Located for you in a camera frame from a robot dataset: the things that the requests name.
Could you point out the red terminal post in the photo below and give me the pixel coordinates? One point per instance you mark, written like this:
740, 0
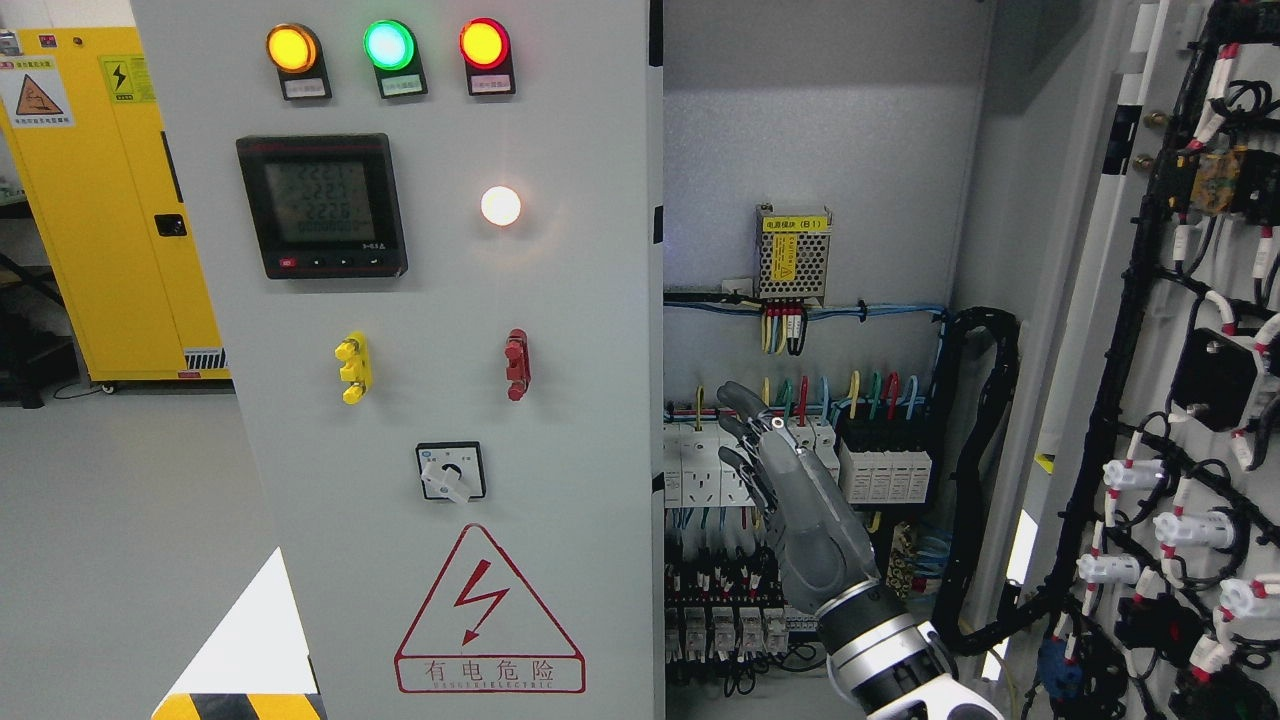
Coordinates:
518, 371

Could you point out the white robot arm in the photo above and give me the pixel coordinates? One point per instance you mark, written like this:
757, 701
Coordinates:
879, 659

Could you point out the amber indicator lamp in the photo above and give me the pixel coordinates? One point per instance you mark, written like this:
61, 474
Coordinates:
298, 58

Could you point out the black digital power meter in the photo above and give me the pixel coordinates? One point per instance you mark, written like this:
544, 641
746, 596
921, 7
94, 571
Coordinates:
324, 206

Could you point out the grey cabinet door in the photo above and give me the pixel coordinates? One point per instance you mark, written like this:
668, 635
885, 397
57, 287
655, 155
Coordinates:
1125, 211
570, 467

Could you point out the red electric warning sticker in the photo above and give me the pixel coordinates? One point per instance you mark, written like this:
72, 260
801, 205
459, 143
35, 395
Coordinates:
482, 629

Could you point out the yellow terminal post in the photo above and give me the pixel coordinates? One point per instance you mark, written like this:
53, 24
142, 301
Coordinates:
352, 353

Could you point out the red indicator lamp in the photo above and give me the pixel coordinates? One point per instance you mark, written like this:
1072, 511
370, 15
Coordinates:
486, 50

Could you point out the yellow safety storage cabinet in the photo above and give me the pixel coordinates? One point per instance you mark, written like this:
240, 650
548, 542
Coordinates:
81, 117

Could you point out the upper white breaker row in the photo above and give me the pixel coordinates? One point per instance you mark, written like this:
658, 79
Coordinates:
694, 475

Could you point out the white glowing indicator lamp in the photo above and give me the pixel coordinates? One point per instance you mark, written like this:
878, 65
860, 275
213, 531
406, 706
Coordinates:
501, 206

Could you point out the green indicator lamp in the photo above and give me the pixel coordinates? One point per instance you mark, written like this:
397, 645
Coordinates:
395, 60

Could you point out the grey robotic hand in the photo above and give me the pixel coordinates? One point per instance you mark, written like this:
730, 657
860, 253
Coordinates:
824, 552

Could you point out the lower relay terminal row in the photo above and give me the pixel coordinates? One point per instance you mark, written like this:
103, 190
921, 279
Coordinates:
727, 607

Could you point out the metal mesh power supply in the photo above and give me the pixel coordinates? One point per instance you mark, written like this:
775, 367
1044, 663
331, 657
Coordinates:
792, 245

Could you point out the black surge protector block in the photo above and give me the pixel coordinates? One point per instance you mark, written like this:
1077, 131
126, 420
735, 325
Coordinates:
883, 462

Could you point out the white rotary selector switch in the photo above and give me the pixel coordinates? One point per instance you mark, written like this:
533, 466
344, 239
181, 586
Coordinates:
452, 471

